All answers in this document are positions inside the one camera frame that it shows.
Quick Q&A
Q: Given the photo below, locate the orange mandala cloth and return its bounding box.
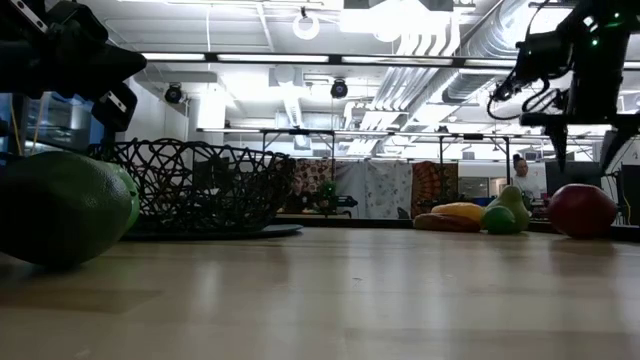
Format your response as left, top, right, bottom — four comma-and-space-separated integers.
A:
411, 160, 459, 219

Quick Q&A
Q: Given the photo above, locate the black wire basket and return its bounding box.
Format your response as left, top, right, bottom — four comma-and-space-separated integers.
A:
87, 138, 297, 234

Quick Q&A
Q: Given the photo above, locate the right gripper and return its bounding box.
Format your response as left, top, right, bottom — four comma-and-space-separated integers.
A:
518, 91, 640, 175

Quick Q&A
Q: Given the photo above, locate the black wire fruit bowl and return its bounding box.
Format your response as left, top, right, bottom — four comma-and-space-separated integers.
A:
122, 223, 305, 242

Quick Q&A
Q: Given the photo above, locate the white patterned cloth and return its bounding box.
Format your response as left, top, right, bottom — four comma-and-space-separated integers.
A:
335, 160, 414, 220

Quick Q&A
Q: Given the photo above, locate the black station frame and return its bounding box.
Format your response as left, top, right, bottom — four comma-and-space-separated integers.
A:
195, 127, 512, 186

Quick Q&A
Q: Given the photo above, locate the green apple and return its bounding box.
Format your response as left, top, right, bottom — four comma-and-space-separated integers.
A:
107, 162, 141, 234

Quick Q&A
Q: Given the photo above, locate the white ring light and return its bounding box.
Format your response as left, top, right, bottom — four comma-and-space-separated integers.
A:
292, 12, 321, 41

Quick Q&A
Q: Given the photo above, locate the small potted plant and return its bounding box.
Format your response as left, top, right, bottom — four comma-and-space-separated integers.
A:
316, 179, 342, 215

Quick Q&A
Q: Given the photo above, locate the round red apple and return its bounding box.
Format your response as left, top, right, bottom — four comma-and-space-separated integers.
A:
547, 183, 619, 240

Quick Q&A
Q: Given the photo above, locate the bright green lime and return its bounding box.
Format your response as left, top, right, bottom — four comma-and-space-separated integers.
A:
482, 205, 517, 236

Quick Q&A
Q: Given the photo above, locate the green pear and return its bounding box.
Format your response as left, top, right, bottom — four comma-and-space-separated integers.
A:
487, 184, 531, 232

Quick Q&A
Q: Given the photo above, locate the person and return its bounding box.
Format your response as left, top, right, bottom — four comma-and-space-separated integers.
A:
509, 153, 544, 201
283, 174, 317, 215

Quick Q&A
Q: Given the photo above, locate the yellow mango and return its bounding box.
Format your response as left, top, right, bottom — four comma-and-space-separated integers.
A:
430, 201, 486, 225

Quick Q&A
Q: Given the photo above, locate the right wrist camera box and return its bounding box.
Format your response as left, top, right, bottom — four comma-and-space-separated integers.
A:
514, 29, 574, 84

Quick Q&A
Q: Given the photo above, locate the reddish brown sweet potato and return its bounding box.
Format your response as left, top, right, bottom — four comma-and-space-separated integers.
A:
413, 213, 482, 234

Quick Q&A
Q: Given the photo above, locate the black monitor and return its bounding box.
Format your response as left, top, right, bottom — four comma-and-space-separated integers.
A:
618, 163, 640, 227
544, 160, 603, 197

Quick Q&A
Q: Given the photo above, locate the black overhead light bar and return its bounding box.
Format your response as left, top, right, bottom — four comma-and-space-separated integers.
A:
141, 51, 640, 69

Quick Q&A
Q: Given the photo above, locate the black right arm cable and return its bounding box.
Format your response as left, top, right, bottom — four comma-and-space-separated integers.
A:
487, 69, 569, 122

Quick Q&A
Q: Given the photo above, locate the brown patterned cloth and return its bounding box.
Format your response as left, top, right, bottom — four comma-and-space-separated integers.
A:
294, 159, 337, 201

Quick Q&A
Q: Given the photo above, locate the dark green avocado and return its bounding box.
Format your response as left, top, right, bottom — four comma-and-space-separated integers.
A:
0, 150, 134, 269

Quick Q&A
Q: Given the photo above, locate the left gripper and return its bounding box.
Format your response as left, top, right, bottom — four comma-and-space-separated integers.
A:
0, 0, 149, 134

